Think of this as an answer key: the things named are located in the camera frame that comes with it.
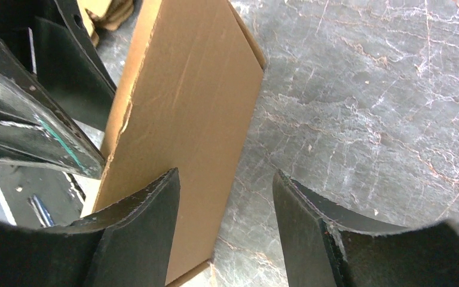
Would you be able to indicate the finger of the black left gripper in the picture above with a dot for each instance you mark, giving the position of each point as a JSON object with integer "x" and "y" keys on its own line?
{"x": 35, "y": 131}
{"x": 50, "y": 41}

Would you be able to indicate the stack of flat cardboard sheets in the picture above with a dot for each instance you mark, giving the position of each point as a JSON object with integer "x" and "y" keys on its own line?
{"x": 104, "y": 14}

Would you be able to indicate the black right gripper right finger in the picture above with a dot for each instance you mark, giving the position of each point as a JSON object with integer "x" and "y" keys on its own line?
{"x": 325, "y": 244}

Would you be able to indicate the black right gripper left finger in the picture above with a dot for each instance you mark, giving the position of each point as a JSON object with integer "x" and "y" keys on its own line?
{"x": 125, "y": 244}

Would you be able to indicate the brown cardboard box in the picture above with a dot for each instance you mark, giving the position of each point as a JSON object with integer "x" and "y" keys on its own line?
{"x": 185, "y": 100}

